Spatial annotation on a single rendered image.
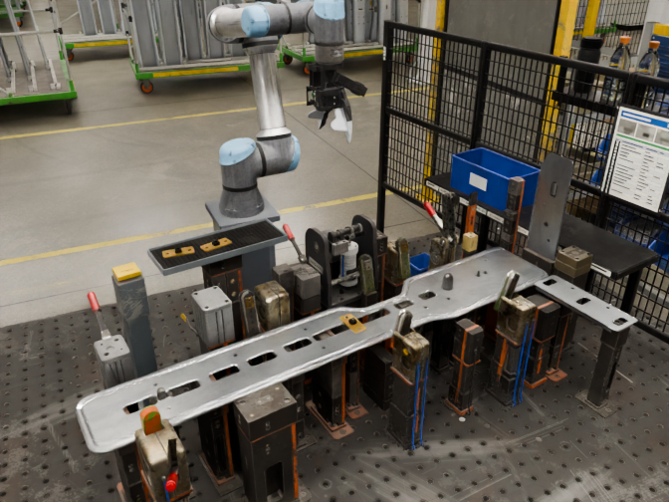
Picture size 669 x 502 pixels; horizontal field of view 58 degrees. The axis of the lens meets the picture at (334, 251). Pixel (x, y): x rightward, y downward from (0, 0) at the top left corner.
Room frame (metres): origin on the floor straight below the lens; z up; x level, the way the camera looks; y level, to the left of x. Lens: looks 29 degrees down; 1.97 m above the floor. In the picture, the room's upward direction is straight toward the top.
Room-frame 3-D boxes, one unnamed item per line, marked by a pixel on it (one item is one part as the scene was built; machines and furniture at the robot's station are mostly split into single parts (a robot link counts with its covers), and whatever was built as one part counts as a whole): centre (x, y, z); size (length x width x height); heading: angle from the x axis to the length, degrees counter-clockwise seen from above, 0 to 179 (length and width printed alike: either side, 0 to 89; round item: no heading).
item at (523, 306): (1.40, -0.50, 0.87); 0.12 x 0.09 x 0.35; 33
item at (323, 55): (1.60, 0.01, 1.66); 0.08 x 0.08 x 0.05
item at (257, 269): (1.87, 0.31, 0.90); 0.21 x 0.21 x 0.40; 24
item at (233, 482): (1.12, 0.30, 0.84); 0.17 x 0.06 x 0.29; 33
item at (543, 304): (1.48, -0.61, 0.84); 0.11 x 0.10 x 0.28; 33
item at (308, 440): (1.24, 0.13, 0.84); 0.13 x 0.11 x 0.29; 33
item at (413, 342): (1.23, -0.19, 0.87); 0.12 x 0.09 x 0.35; 33
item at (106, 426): (1.33, -0.04, 1.00); 1.38 x 0.22 x 0.02; 123
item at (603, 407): (1.36, -0.78, 0.84); 0.11 x 0.06 x 0.29; 33
